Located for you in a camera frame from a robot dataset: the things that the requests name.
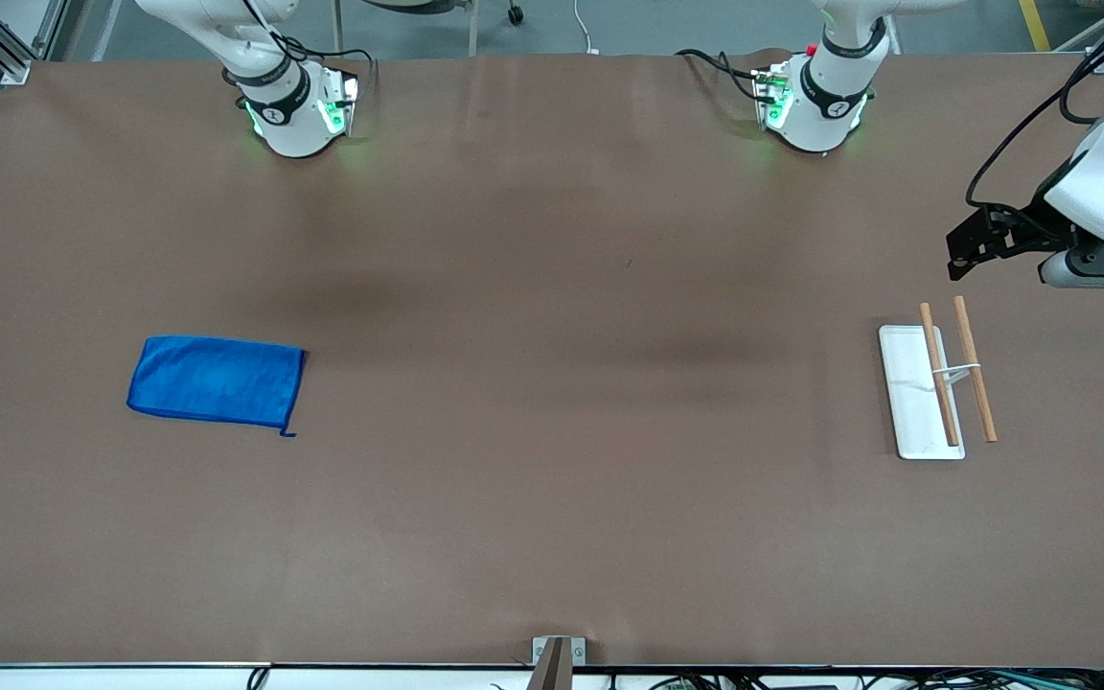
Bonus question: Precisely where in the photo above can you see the blue microfibre towel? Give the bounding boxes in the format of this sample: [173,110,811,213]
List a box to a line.
[126,334,308,439]

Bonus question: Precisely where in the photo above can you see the wooden rack rod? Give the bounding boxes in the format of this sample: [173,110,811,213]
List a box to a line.
[954,295,999,444]
[919,303,961,448]

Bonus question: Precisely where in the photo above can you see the brown table cover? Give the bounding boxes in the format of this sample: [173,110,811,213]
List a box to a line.
[0,53,1104,669]

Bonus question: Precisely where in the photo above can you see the chair base with caster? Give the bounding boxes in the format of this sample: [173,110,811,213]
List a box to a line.
[332,0,526,58]

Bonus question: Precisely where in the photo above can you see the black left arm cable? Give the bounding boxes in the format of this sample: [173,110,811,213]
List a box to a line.
[965,24,1104,227]

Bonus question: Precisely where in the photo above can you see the aluminium frame profile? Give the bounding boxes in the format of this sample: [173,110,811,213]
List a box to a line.
[0,0,69,85]
[1055,0,1104,76]

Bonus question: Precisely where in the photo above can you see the black left base cable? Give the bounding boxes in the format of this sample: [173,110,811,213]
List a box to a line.
[675,48,775,103]

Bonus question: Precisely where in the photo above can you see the black base cable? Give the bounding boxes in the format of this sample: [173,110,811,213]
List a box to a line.
[675,48,775,103]
[269,36,378,102]

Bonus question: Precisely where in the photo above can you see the black right base cable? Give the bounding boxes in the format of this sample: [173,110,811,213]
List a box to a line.
[269,36,378,102]

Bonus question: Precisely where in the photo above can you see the black cable bundle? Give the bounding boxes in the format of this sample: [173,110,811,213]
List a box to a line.
[609,669,1104,690]

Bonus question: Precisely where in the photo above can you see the white floor cable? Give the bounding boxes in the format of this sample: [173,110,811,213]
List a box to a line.
[573,0,603,56]

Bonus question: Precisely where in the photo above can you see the white table edge rail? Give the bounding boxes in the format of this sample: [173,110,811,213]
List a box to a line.
[0,663,1104,690]

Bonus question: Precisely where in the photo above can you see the grey metal table bracket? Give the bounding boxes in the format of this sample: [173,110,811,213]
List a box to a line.
[532,636,587,667]

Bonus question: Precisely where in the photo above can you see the grey-brown camera post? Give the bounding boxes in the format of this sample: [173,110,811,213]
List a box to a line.
[526,637,574,690]

